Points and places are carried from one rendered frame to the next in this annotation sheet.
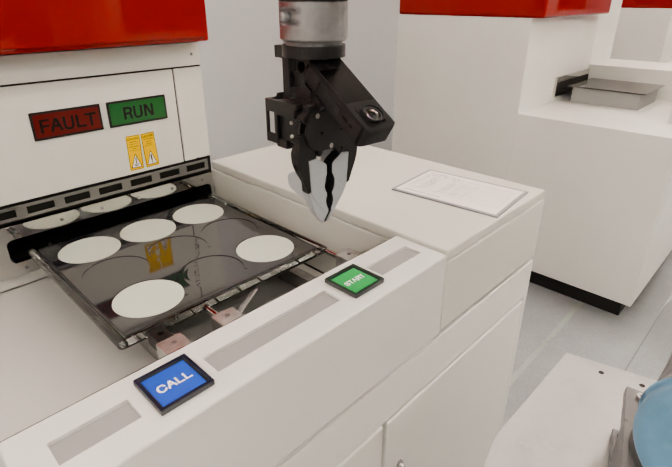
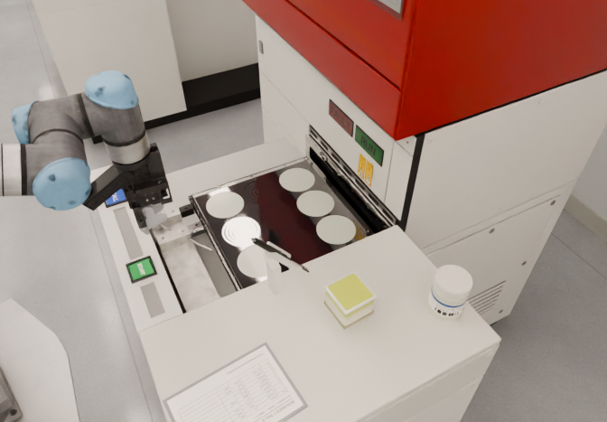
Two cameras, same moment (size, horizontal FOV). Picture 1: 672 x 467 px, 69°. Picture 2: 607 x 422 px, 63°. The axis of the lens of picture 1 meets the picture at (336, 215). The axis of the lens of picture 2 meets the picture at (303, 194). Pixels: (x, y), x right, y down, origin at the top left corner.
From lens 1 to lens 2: 1.34 m
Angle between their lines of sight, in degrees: 86
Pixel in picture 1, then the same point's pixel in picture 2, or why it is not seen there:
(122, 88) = (366, 125)
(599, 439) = (26, 406)
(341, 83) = (107, 173)
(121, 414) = not seen: hidden behind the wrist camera
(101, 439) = not seen: hidden behind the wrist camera
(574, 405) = (50, 410)
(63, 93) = (342, 101)
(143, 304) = (219, 202)
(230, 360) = (118, 214)
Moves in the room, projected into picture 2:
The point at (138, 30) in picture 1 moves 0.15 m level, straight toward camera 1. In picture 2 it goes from (357, 97) to (286, 98)
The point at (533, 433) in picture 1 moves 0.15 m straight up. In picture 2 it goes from (54, 373) to (27, 336)
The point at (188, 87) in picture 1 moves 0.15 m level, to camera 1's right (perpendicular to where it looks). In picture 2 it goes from (399, 162) to (386, 208)
